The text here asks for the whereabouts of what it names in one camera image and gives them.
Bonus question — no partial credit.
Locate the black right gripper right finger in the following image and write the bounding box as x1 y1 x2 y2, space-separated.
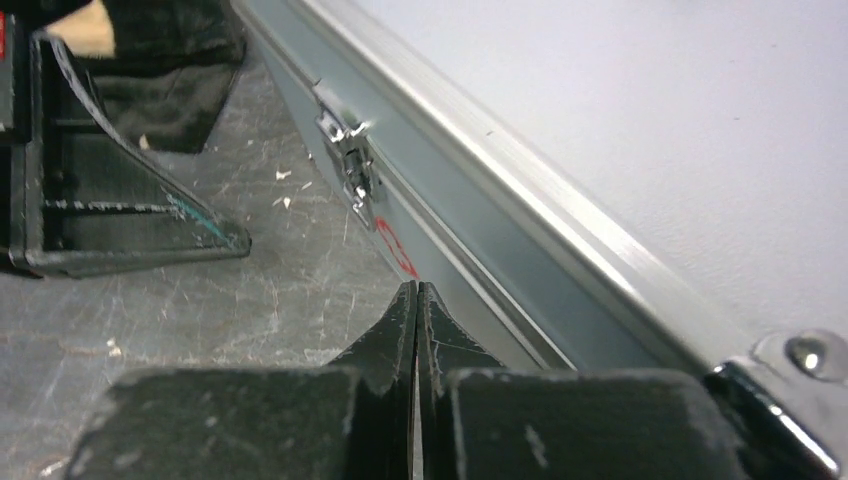
417 282 746 479

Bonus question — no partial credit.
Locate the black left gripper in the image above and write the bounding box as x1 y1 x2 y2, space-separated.
1 12 252 278

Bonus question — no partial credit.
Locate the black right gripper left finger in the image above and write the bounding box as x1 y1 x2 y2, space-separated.
65 282 417 479

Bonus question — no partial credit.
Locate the silver metal case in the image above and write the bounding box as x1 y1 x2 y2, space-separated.
233 1 847 479

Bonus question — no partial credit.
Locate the black floral velvet cloth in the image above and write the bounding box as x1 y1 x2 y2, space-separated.
46 0 247 154

